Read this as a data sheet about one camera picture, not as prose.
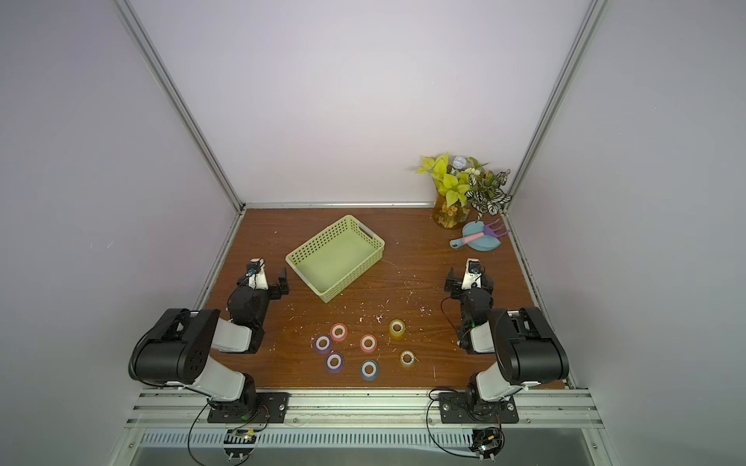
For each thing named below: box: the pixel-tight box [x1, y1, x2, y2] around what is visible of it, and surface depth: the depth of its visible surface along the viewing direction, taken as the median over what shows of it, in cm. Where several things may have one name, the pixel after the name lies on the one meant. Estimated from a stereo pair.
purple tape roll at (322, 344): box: [314, 333, 333, 355], surface depth 85 cm
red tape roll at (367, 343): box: [359, 332, 377, 354], surface depth 85 cm
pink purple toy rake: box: [461, 218, 510, 244], surface depth 112 cm
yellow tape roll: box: [388, 318, 407, 337], surface depth 88 cm
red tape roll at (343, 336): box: [330, 322, 349, 342], surface depth 87 cm
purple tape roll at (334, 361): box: [325, 351, 344, 373], surface depth 83 cm
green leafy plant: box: [415, 152, 512, 223], surface depth 96 cm
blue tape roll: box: [359, 359, 380, 382], surface depth 81 cm
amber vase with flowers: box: [433, 194, 471, 230], surface depth 112 cm
